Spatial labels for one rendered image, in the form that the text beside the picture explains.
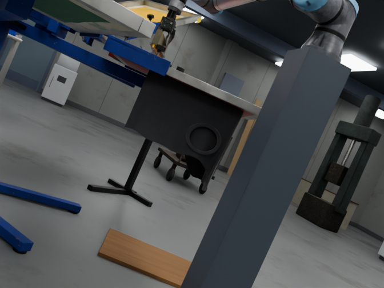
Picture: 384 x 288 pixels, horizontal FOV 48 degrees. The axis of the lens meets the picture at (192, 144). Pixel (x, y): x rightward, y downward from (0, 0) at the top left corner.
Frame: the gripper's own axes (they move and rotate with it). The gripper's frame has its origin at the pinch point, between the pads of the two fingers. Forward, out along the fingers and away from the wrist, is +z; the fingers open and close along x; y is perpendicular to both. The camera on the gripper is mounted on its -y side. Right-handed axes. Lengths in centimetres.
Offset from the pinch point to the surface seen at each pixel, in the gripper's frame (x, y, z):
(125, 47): -9.2, 30.3, 10.6
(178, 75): 17.2, 29.2, 11.9
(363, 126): 335, -612, -103
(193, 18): 1, -90, -41
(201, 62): -15, -891, -130
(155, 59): 5.2, 30.3, 9.9
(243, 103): 49, 29, 12
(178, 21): -6, -78, -32
